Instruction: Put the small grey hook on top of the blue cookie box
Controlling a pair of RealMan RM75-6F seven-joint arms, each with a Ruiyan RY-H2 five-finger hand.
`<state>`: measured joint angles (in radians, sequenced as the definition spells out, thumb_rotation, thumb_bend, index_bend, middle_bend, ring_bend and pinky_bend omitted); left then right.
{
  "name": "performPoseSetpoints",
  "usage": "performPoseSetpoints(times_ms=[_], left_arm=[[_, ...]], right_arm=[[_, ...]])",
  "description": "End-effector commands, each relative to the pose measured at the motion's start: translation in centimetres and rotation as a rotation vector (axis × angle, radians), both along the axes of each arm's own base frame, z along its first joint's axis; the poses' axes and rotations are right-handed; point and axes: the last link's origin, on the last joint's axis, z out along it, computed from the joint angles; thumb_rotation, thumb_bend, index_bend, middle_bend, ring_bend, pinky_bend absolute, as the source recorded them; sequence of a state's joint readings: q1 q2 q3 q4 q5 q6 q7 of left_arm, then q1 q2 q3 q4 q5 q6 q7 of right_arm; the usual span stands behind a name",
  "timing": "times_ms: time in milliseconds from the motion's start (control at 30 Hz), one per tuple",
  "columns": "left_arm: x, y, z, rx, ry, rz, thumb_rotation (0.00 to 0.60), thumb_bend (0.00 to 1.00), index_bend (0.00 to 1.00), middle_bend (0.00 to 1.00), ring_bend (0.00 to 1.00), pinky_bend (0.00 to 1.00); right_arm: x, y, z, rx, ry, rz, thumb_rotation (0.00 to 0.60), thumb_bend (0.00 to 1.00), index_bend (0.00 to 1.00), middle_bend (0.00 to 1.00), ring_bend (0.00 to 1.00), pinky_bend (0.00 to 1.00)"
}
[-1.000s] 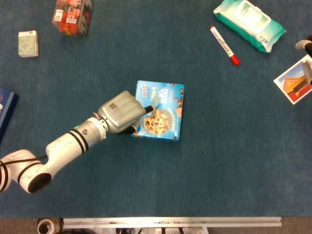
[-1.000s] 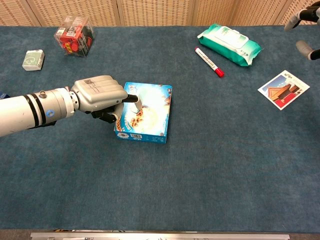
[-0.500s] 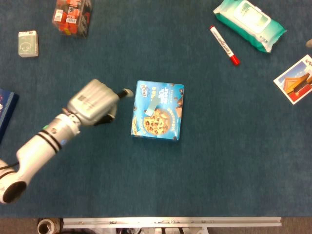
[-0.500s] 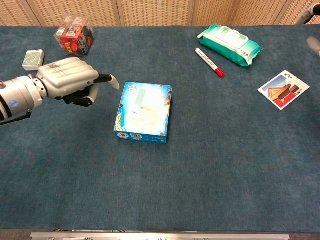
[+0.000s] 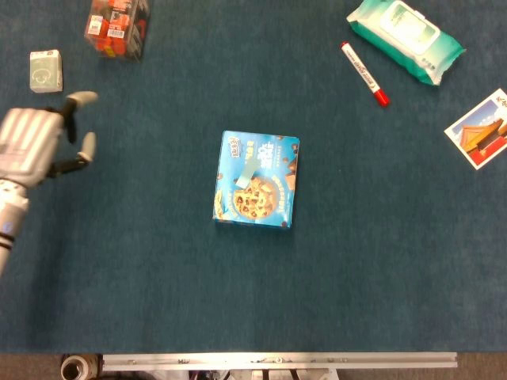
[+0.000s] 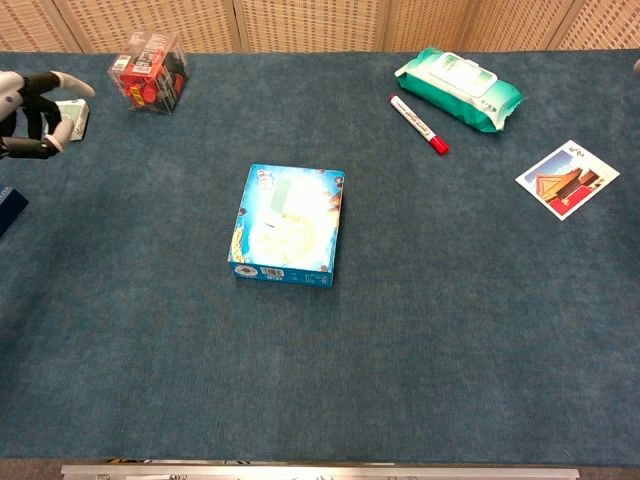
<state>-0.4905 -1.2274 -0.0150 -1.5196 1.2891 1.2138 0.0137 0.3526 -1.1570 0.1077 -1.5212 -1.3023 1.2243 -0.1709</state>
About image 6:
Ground clear box with red contents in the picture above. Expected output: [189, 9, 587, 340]
[107, 30, 191, 116]

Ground green wet wipes pack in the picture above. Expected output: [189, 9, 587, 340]
[393, 47, 524, 134]

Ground white marker with red cap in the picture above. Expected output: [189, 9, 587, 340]
[389, 94, 450, 156]

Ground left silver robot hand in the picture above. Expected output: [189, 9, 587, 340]
[0, 70, 96, 160]

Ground aluminium table edge rail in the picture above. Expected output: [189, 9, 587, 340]
[60, 462, 581, 480]

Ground wicker folding screen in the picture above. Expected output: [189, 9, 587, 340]
[0, 0, 640, 54]

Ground small pale green box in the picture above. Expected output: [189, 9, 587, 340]
[43, 98, 90, 143]

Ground postcard with red palace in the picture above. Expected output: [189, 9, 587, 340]
[514, 139, 621, 221]

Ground blue felt table cover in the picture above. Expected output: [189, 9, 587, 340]
[0, 48, 640, 462]

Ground dark blue box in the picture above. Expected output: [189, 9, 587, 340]
[0, 185, 29, 237]

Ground blue cookie snack box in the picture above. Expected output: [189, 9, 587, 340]
[227, 163, 346, 289]

